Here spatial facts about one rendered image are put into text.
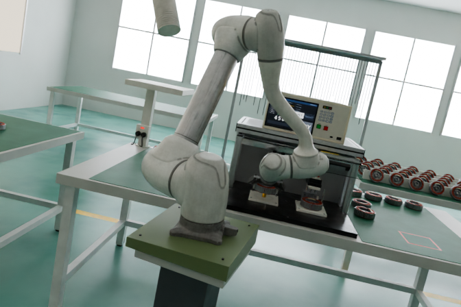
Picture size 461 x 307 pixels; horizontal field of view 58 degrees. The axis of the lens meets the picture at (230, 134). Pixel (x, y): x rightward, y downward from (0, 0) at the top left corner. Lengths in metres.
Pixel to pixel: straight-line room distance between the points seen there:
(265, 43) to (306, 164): 0.53
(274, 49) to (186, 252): 0.78
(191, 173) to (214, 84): 0.38
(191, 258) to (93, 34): 8.24
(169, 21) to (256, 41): 1.42
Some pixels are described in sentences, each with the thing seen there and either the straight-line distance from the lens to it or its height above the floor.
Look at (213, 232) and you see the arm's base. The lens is 1.43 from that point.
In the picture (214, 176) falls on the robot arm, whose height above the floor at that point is 1.02.
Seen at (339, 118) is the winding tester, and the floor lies 1.25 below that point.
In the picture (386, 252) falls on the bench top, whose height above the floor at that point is 0.73.
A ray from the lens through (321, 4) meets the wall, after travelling 8.63.
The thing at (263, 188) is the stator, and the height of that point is 0.85.
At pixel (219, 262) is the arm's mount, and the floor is 0.80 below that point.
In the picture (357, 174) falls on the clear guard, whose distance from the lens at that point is 2.00.
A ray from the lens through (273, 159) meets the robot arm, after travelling 1.69.
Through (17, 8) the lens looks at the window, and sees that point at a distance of 7.92.
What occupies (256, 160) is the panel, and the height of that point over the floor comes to 0.91.
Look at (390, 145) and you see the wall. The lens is 8.85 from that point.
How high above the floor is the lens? 1.36
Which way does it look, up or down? 8 degrees down
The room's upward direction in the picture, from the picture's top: 11 degrees clockwise
